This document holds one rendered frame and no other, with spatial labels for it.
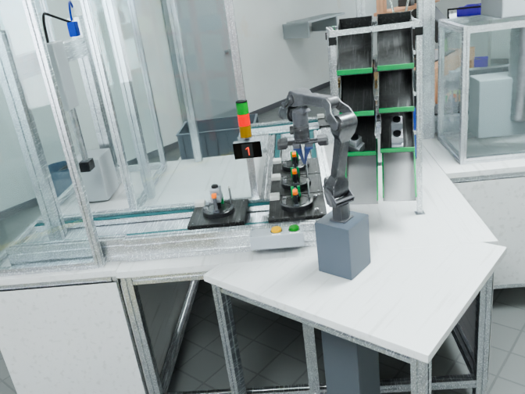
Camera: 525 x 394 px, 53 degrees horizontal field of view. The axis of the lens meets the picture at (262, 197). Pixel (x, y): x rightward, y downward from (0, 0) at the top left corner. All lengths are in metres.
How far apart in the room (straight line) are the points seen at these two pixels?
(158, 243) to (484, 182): 1.66
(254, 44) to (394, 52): 5.93
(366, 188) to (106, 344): 1.30
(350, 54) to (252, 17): 5.88
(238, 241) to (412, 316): 0.78
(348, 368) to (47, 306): 1.28
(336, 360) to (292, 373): 0.72
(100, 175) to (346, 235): 1.55
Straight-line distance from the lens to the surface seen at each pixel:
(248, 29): 7.88
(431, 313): 1.75
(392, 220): 2.32
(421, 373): 1.67
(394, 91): 2.19
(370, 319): 1.72
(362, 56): 2.12
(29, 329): 2.56
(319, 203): 2.24
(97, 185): 2.96
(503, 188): 2.95
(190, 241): 2.17
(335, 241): 1.86
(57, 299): 2.41
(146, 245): 2.22
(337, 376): 2.21
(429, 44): 3.25
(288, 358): 2.94
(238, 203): 2.34
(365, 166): 2.23
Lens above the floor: 1.87
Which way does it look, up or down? 22 degrees down
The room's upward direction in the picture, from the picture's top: 7 degrees counter-clockwise
